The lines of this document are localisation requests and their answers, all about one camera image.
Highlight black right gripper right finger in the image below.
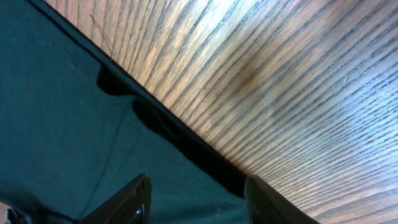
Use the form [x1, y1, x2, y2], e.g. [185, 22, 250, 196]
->
[244, 175, 318, 224]

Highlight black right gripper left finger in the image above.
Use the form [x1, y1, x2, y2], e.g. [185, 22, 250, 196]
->
[79, 174, 152, 224]

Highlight black t-shirt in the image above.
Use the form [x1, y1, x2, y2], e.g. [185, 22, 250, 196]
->
[1, 1, 248, 223]

